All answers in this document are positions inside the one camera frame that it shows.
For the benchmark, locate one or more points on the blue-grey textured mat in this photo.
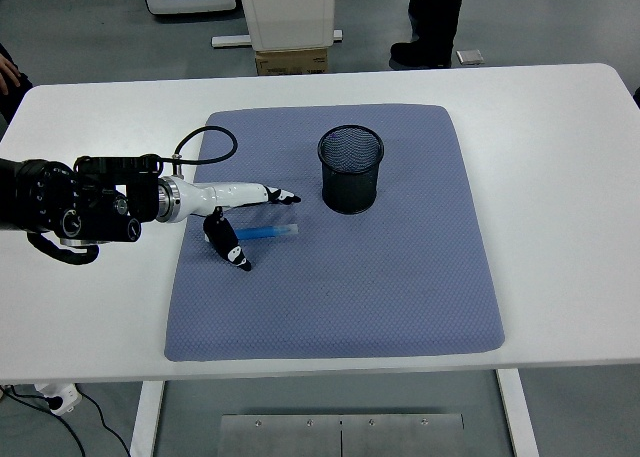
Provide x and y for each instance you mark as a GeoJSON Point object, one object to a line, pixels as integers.
{"type": "Point", "coordinates": [325, 287]}

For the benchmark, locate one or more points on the black object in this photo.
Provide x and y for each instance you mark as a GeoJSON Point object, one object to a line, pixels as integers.
{"type": "Point", "coordinates": [637, 98]}

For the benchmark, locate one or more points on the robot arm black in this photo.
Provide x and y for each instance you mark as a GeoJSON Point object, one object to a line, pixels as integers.
{"type": "Point", "coordinates": [50, 197]}

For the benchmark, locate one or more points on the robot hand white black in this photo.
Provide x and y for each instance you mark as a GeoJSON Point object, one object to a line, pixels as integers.
{"type": "Point", "coordinates": [225, 194]}

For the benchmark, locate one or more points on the blue marker with clear cap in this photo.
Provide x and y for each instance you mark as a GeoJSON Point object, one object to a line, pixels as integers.
{"type": "Point", "coordinates": [265, 232]}

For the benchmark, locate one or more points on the white power strip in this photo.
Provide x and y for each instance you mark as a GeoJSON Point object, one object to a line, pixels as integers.
{"type": "Point", "coordinates": [60, 399]}

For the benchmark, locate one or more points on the white table leg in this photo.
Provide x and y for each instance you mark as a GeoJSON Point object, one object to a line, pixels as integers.
{"type": "Point", "coordinates": [146, 417]}
{"type": "Point", "coordinates": [517, 417]}

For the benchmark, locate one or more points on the person's hand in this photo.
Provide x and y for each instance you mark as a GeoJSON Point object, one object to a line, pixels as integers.
{"type": "Point", "coordinates": [7, 74]}

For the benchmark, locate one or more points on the black mesh pen holder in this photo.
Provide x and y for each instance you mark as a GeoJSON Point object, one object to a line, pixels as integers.
{"type": "Point", "coordinates": [350, 192]}

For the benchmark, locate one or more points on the cardboard box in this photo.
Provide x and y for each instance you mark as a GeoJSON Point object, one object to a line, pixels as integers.
{"type": "Point", "coordinates": [290, 63]}

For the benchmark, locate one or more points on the white pedestal cabinet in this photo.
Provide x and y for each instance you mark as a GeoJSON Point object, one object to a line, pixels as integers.
{"type": "Point", "coordinates": [290, 12]}

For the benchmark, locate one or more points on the small grey square pad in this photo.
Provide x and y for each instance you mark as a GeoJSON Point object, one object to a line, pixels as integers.
{"type": "Point", "coordinates": [470, 57]}

